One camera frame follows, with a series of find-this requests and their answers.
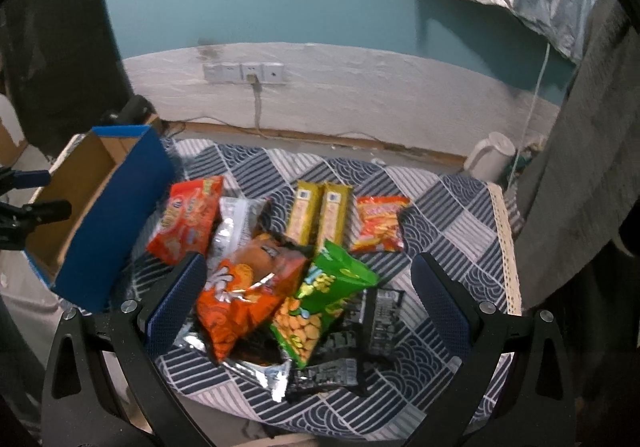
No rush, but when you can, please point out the large orange chips bag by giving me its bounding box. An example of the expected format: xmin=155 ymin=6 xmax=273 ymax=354
xmin=195 ymin=233 xmax=310 ymax=363

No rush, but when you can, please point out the small orange stick-snack packet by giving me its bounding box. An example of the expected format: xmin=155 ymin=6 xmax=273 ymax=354
xmin=350 ymin=196 xmax=410 ymax=253

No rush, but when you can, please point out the yellow biscuit bar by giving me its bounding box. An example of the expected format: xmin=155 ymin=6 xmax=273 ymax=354
xmin=285 ymin=180 xmax=323 ymax=245
xmin=316 ymin=182 xmax=352 ymax=253

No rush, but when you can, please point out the blue cardboard box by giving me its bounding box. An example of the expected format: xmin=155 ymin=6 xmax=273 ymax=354
xmin=25 ymin=125 xmax=175 ymax=313

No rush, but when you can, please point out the navy white patterned tablecloth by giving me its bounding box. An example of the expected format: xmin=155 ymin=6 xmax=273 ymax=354
xmin=156 ymin=138 xmax=521 ymax=441

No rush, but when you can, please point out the black cylindrical object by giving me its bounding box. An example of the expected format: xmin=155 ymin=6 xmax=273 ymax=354
xmin=100 ymin=95 xmax=156 ymax=126

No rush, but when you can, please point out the red-orange biscuit snack bag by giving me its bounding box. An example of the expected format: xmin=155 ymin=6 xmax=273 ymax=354
xmin=146 ymin=176 xmax=224 ymax=266

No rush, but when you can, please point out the black snack packet upper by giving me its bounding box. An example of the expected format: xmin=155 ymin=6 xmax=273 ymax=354
xmin=316 ymin=288 xmax=404 ymax=359

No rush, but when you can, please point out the black snack packet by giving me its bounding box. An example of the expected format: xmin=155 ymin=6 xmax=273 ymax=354
xmin=316 ymin=288 xmax=404 ymax=359
xmin=285 ymin=357 xmax=367 ymax=399

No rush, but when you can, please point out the silver foil snack bag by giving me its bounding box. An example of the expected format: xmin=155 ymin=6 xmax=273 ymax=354
xmin=174 ymin=320 xmax=292 ymax=404

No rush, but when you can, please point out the black snack packet lower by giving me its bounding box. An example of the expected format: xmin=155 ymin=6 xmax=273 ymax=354
xmin=285 ymin=357 xmax=367 ymax=399

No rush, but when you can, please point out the grey towel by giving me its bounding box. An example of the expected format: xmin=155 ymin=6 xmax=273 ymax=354
xmin=515 ymin=0 xmax=639 ymax=309

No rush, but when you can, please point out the silver white snack bag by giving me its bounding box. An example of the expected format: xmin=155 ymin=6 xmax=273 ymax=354
xmin=206 ymin=196 xmax=267 ymax=273

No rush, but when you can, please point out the green peanut snack bag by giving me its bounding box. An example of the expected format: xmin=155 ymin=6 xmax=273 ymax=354
xmin=270 ymin=241 xmax=378 ymax=368

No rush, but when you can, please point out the white electric kettle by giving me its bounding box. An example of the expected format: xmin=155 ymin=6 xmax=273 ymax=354
xmin=463 ymin=132 xmax=516 ymax=182

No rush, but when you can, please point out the white plug and cable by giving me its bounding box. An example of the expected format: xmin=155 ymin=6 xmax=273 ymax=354
xmin=246 ymin=73 xmax=266 ymax=140

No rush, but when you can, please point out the white wall socket strip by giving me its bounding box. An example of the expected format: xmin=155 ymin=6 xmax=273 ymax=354
xmin=202 ymin=62 xmax=285 ymax=85

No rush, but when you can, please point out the white hanging cord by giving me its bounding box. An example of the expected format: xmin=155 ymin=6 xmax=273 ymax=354
xmin=505 ymin=42 xmax=551 ymax=190

